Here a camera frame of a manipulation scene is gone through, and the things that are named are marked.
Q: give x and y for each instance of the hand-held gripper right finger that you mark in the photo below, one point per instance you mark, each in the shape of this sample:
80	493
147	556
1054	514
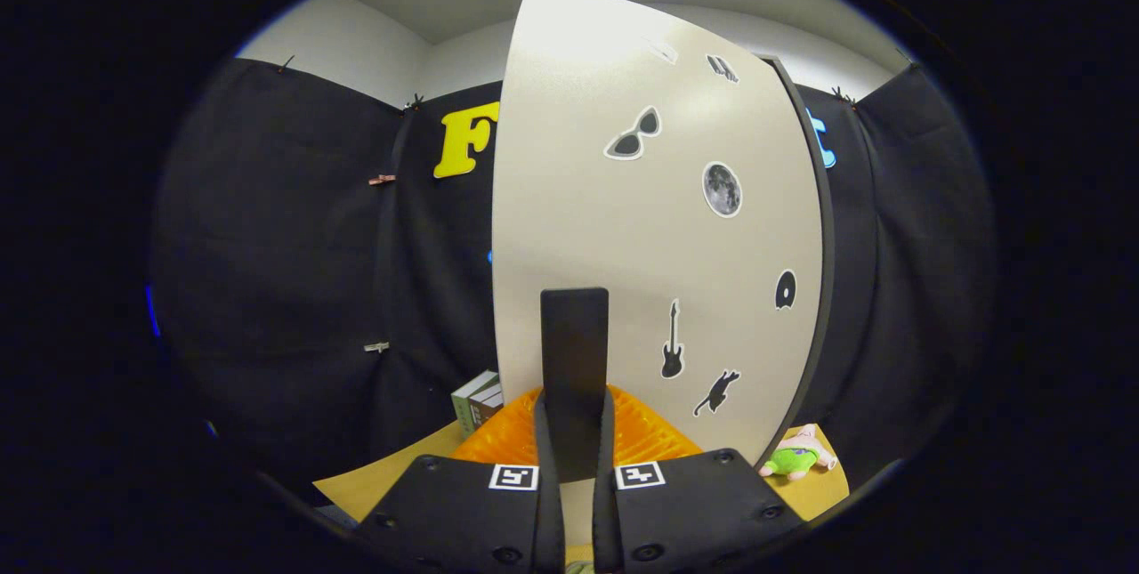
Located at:
605	521

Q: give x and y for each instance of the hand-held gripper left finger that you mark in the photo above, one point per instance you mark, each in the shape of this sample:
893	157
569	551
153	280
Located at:
550	521

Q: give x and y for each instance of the green book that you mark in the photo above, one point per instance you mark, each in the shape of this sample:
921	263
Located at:
464	405

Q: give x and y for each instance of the green and pink plush toy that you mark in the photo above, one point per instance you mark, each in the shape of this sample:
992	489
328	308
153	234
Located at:
792	460

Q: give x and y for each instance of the silver clip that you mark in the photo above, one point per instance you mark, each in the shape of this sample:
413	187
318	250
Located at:
376	347

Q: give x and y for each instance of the dark grey cabinet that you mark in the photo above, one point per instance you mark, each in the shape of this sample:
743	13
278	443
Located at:
827	245

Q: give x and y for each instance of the pink clip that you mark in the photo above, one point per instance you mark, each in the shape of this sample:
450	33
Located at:
383	179

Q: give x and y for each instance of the black backdrop cloth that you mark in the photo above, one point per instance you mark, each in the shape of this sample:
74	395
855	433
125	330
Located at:
267	245

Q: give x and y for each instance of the small black clip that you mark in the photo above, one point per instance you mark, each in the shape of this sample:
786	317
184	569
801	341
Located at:
285	64
414	101
838	94

